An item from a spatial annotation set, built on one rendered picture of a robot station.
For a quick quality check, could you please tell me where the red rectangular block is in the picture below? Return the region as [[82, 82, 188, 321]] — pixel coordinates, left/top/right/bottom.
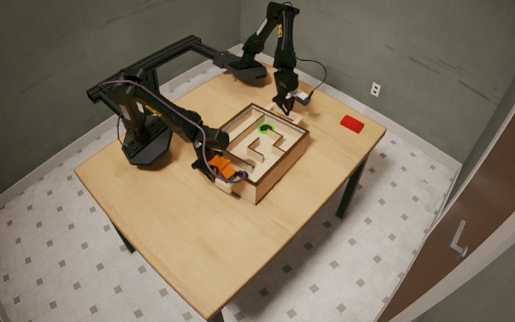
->
[[340, 114, 364, 134]]

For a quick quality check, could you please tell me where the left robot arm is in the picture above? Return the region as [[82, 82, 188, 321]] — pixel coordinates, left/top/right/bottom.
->
[[228, 1, 299, 91]]

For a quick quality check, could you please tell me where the wooden maze board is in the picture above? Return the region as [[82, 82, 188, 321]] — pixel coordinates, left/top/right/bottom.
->
[[213, 103, 310, 205]]

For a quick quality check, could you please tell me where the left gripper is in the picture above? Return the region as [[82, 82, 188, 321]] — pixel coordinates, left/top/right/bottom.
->
[[272, 85, 308, 116]]

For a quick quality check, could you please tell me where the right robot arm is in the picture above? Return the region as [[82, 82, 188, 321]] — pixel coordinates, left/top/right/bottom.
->
[[105, 68, 230, 159]]

